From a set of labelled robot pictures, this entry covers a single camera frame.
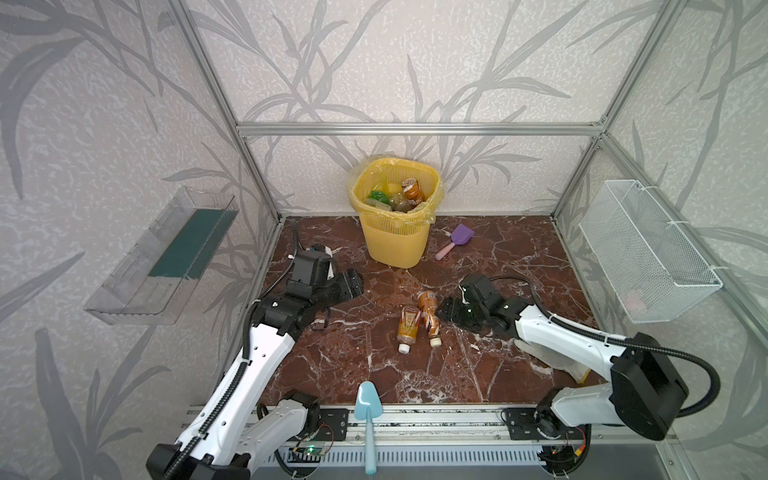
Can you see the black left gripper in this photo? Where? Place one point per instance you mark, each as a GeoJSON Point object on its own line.
{"type": "Point", "coordinates": [347, 285]}

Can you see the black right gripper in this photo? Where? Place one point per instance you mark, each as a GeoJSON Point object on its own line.
{"type": "Point", "coordinates": [455, 309]}

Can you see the brown coffee bottle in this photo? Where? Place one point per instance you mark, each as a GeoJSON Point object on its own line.
{"type": "Point", "coordinates": [428, 306]}

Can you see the gold red tea bottle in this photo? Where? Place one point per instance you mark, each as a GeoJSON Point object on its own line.
{"type": "Point", "coordinates": [407, 332]}

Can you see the small green Sprite bottle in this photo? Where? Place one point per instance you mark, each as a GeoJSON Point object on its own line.
{"type": "Point", "coordinates": [380, 196]}

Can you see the brown Nescafe bottle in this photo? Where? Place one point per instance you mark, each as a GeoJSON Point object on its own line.
{"type": "Point", "coordinates": [412, 191]}

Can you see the clear bottle green label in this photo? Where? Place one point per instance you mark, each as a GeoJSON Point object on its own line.
{"type": "Point", "coordinates": [378, 204]}

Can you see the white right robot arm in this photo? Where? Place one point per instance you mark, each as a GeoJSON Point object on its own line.
{"type": "Point", "coordinates": [641, 388]}

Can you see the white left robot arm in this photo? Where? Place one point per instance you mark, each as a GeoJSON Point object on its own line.
{"type": "Point", "coordinates": [210, 447]}

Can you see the yellow ribbed plastic bin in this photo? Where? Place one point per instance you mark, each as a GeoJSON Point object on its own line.
{"type": "Point", "coordinates": [400, 251]}

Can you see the yellow bin liner bag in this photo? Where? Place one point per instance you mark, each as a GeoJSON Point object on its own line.
{"type": "Point", "coordinates": [387, 175]}

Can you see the purple toy shovel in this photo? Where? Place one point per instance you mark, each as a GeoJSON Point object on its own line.
{"type": "Point", "coordinates": [460, 236]}

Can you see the white work glove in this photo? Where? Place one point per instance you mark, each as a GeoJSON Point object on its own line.
{"type": "Point", "coordinates": [577, 371]}

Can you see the light blue toy shovel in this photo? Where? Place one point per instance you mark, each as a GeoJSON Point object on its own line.
{"type": "Point", "coordinates": [367, 408]}

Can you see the green circuit board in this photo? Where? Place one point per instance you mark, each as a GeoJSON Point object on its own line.
{"type": "Point", "coordinates": [312, 453]}

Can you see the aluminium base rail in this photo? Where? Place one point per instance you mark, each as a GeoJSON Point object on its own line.
{"type": "Point", "coordinates": [440, 435]}

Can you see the clear acrylic wall shelf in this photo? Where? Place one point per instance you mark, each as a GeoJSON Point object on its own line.
{"type": "Point", "coordinates": [156, 279]}

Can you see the horizontal aluminium frame bar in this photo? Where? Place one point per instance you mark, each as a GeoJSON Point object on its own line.
{"type": "Point", "coordinates": [257, 129]}

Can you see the white wire wall basket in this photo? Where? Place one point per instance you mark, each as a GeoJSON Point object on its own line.
{"type": "Point", "coordinates": [654, 268]}

